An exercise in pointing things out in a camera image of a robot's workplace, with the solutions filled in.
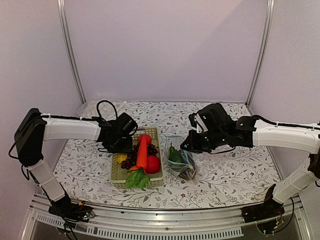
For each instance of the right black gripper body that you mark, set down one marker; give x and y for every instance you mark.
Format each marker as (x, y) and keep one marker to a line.
(215, 138)

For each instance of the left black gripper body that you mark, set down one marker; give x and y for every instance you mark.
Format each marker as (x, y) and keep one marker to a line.
(119, 146)

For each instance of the yellow corn cob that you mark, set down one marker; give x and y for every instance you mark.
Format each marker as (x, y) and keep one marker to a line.
(121, 158)

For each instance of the orange carrot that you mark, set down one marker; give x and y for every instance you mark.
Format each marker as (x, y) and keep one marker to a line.
(142, 155)

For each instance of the dark red grape bunch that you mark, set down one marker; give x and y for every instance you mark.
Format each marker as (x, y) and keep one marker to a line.
(153, 150)

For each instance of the clear zip bag blue zipper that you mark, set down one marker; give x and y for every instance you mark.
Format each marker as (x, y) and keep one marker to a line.
(175, 140)

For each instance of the green pepper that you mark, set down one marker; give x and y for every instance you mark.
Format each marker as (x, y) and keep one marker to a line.
(174, 156)

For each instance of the purple eggplant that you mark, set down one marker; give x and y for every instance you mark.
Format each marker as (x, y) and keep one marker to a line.
(190, 171)

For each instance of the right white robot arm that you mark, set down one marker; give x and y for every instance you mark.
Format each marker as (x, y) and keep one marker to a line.
(256, 131)

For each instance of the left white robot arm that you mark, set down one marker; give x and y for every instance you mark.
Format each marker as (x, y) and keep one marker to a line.
(40, 138)

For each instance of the clear bag at back corner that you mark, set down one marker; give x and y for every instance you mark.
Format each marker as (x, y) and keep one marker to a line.
(89, 109)

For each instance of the crumpled clear plastic bag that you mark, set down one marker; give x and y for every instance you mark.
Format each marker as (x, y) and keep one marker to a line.
(207, 162)

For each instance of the green plastic basket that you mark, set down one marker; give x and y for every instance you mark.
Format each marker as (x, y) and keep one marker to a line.
(118, 175)

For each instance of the red apple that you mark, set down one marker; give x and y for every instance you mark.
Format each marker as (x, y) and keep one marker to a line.
(153, 164)

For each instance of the green leafy vegetable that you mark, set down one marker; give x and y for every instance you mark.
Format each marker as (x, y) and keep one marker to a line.
(137, 179)

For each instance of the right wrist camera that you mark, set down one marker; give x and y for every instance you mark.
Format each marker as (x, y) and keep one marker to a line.
(197, 123)

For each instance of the front aluminium rail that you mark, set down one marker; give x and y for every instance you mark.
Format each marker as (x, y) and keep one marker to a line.
(124, 223)

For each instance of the left aluminium frame post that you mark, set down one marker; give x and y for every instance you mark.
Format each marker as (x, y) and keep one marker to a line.
(61, 6)

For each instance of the aluminium frame post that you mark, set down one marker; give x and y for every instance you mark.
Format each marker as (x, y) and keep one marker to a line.
(262, 51)
(61, 6)

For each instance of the right aluminium frame post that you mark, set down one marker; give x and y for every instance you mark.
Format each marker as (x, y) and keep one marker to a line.
(262, 51)

